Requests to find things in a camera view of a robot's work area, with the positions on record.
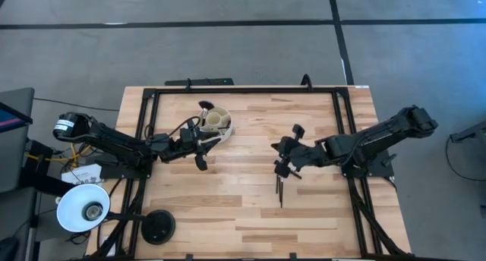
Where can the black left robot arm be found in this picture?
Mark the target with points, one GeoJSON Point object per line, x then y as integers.
{"type": "Point", "coordinates": [114, 141]}

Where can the black fan makeup brush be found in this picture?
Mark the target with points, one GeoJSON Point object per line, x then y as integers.
{"type": "Point", "coordinates": [205, 104]}

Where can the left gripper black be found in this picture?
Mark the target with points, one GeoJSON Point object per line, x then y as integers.
{"type": "Point", "coordinates": [190, 147]}

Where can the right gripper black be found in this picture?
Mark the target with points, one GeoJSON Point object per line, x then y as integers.
{"type": "Point", "coordinates": [298, 155]}

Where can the laptop with blue screen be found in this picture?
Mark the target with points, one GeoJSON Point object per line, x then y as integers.
{"type": "Point", "coordinates": [11, 118]}

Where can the white shade desk lamp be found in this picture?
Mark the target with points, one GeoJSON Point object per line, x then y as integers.
{"type": "Point", "coordinates": [76, 200]}

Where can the black table clamp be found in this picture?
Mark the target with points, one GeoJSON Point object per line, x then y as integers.
{"type": "Point", "coordinates": [188, 257]}
{"type": "Point", "coordinates": [292, 256]}

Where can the black aluminium table frame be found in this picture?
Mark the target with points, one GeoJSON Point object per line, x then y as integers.
{"type": "Point", "coordinates": [247, 90]}

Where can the white paper sheet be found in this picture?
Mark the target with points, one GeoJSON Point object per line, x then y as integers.
{"type": "Point", "coordinates": [81, 173]}

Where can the black power strip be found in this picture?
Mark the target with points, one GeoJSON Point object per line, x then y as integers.
{"type": "Point", "coordinates": [199, 82]}

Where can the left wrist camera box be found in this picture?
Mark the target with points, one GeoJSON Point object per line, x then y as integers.
{"type": "Point", "coordinates": [188, 134]}

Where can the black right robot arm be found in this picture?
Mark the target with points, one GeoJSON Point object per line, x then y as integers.
{"type": "Point", "coordinates": [379, 136]}

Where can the cream round compartment organizer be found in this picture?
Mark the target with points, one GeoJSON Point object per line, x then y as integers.
{"type": "Point", "coordinates": [224, 134]}

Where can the grey chair base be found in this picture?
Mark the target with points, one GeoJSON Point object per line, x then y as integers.
{"type": "Point", "coordinates": [471, 134]}

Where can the grey side desk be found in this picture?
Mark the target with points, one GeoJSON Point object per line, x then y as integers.
{"type": "Point", "coordinates": [15, 158]}

